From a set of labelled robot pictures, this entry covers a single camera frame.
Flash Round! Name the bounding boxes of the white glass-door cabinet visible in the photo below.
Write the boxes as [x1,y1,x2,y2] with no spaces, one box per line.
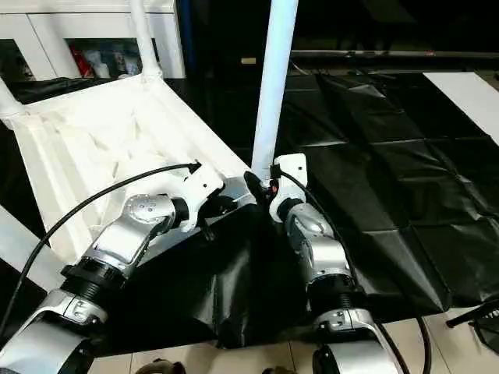
[0,0,186,80]

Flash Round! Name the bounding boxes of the black work mat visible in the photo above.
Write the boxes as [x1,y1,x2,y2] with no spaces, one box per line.
[0,70,499,351]

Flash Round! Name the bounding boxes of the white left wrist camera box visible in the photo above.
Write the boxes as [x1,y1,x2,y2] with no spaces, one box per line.
[178,164,227,233]

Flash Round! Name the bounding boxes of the silver metal rail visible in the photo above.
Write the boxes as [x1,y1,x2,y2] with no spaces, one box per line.
[292,51,499,63]

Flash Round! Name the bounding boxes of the black floor stand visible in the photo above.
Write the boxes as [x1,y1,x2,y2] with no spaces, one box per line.
[446,300,499,355]

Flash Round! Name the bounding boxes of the dark robot left foot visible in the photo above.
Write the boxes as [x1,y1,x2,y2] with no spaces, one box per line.
[139,358,186,374]

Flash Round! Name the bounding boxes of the white plastic table top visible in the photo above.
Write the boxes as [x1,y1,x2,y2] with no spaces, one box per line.
[0,72,270,266]

